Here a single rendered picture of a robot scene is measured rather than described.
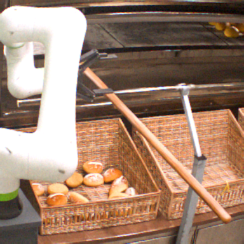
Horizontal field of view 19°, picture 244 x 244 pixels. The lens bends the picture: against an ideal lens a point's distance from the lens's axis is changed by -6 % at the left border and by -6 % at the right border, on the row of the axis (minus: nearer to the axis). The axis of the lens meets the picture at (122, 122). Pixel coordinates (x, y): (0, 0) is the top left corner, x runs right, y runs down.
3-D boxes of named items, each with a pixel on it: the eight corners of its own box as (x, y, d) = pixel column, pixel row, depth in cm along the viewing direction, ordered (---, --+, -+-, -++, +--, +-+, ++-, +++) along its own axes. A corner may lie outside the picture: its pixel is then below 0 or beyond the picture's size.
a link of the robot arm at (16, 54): (0, 52, 225) (33, 46, 226) (-1, 20, 226) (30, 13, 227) (6, 68, 261) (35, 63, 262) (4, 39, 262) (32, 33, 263)
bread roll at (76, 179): (86, 182, 341) (79, 185, 344) (80, 169, 341) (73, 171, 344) (72, 189, 334) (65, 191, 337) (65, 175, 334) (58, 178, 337)
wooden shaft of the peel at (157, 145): (231, 223, 218) (233, 216, 217) (223, 225, 217) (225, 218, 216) (46, 28, 353) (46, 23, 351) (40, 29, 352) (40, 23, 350)
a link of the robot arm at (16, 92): (6, 102, 258) (13, 97, 248) (2, 68, 259) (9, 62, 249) (40, 98, 264) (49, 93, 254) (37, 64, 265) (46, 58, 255)
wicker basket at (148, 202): (7, 179, 339) (7, 128, 326) (114, 167, 361) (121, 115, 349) (39, 237, 300) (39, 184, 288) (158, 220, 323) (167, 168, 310)
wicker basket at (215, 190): (123, 169, 361) (129, 117, 348) (221, 154, 383) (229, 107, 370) (166, 222, 322) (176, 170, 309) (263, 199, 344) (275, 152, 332)
